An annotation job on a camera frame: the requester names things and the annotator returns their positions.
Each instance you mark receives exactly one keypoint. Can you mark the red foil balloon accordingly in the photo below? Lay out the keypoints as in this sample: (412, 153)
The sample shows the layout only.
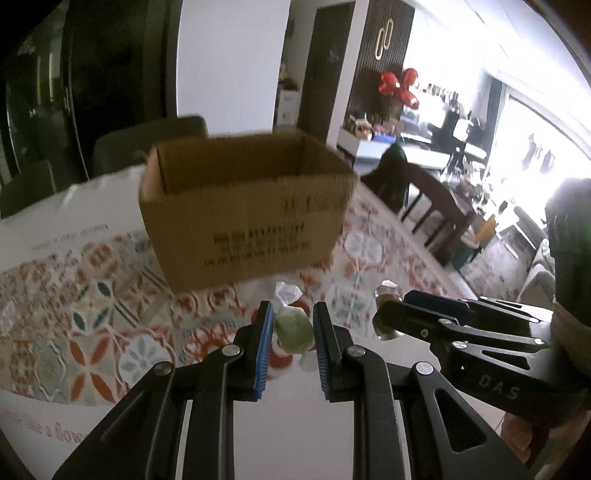
(397, 85)

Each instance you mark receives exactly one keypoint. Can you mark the brown cardboard box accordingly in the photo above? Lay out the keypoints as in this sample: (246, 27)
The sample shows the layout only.
(240, 217)

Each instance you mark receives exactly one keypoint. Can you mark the white floor box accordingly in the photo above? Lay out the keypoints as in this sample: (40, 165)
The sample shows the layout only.
(287, 106)

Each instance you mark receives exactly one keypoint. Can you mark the white low cabinet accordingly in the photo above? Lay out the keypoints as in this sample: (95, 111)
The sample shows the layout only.
(401, 154)

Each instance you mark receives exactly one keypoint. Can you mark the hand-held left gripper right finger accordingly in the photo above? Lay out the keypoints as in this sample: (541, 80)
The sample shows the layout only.
(323, 355)

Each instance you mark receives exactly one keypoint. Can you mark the green candy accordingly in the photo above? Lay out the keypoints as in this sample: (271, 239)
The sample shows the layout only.
(293, 330)

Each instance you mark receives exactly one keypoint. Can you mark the grey upholstered chair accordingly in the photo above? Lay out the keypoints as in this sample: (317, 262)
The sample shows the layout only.
(27, 189)
(147, 143)

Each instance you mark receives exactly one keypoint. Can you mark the black framed glass door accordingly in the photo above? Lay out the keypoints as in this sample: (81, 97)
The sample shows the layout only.
(92, 69)

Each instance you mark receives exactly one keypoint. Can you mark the dark wooden door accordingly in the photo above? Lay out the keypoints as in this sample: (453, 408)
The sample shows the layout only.
(325, 69)

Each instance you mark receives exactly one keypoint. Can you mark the person's right hand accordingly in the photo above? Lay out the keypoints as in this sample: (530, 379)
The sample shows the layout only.
(526, 436)

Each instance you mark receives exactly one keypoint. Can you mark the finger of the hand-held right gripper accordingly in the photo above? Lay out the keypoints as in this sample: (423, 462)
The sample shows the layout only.
(485, 364)
(443, 307)

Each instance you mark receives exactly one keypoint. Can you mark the dark wooden chair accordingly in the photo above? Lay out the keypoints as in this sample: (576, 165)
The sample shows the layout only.
(434, 207)

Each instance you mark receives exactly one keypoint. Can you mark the gold wall ornament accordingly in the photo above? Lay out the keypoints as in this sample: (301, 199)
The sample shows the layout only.
(383, 39)

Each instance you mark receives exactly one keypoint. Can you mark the flower patterned tablecloth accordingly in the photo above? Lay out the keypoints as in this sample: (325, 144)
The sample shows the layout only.
(69, 300)

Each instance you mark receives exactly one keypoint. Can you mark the brown candy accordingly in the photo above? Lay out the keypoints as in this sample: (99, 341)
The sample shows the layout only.
(387, 300)

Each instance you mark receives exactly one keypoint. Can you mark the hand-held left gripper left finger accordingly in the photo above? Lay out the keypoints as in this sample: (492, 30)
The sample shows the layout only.
(263, 355)

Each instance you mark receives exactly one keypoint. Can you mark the dark green cloth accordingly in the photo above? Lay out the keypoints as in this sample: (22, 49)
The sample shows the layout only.
(395, 175)

